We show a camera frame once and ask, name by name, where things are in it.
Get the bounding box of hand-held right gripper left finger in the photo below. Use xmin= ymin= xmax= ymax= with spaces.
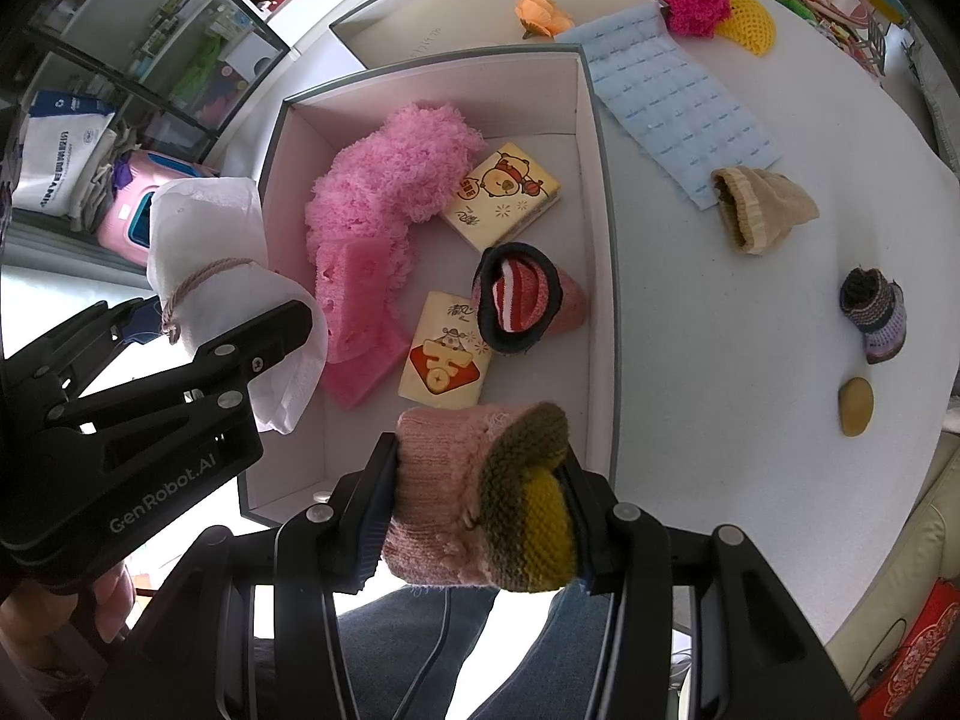
xmin=82 ymin=431 xmax=402 ymax=720

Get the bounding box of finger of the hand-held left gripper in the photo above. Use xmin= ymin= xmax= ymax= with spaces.
xmin=0 ymin=300 xmax=162 ymax=391
xmin=45 ymin=300 xmax=314 ymax=436

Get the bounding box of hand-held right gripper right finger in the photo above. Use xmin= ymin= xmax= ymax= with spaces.
xmin=559 ymin=446 xmax=860 ymax=720

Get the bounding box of peach knit sock olive cuff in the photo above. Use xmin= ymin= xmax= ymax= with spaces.
xmin=381 ymin=401 xmax=582 ymax=593

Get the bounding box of white cloth pouch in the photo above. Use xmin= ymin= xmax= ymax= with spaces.
xmin=146 ymin=175 xmax=329 ymax=436

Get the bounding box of pink holed sponge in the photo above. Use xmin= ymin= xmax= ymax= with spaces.
xmin=315 ymin=240 xmax=410 ymax=412

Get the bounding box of yellow red-symbol tissue pack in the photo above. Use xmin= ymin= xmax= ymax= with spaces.
xmin=397 ymin=290 xmax=494 ymax=410

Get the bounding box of pink fluffy cloth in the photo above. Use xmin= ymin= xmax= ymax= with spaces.
xmin=304 ymin=101 xmax=488 ymax=301

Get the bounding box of pink black striped sock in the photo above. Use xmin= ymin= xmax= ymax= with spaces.
xmin=471 ymin=241 xmax=591 ymax=356

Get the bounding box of deep grey cardboard box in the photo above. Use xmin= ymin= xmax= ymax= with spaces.
xmin=238 ymin=43 xmax=623 ymax=530

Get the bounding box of yellow capybara tissue pack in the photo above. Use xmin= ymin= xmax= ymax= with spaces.
xmin=439 ymin=142 xmax=562 ymax=254

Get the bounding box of person's left hand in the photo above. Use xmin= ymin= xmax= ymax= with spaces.
xmin=0 ymin=561 xmax=155 ymax=698

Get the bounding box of pink plastic case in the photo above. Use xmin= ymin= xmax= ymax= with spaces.
xmin=97 ymin=150 xmax=218 ymax=267

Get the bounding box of white printed bag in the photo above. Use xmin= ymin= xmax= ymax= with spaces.
xmin=11 ymin=90 xmax=117 ymax=215

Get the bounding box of glass door cabinet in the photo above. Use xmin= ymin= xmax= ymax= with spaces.
xmin=22 ymin=0 xmax=293 ymax=136

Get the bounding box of red patterned bag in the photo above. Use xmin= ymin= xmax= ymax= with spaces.
xmin=859 ymin=577 xmax=960 ymax=720

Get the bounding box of purple striped knit sock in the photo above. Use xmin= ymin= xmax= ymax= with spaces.
xmin=838 ymin=268 xmax=908 ymax=365

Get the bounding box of shallow grey box lid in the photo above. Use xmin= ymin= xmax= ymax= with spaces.
xmin=330 ymin=0 xmax=623 ymax=68

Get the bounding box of beige knit sock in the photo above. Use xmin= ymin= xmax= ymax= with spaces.
xmin=710 ymin=165 xmax=820 ymax=254

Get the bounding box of orange fabric flower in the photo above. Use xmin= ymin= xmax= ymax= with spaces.
xmin=514 ymin=0 xmax=575 ymax=41

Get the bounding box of light blue quilted cloth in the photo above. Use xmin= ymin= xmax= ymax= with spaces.
xmin=555 ymin=4 xmax=781 ymax=211

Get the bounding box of yellow foam fruit net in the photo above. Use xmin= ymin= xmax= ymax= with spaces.
xmin=712 ymin=0 xmax=777 ymax=57

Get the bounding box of black cable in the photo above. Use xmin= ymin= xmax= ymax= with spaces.
xmin=397 ymin=589 xmax=455 ymax=720

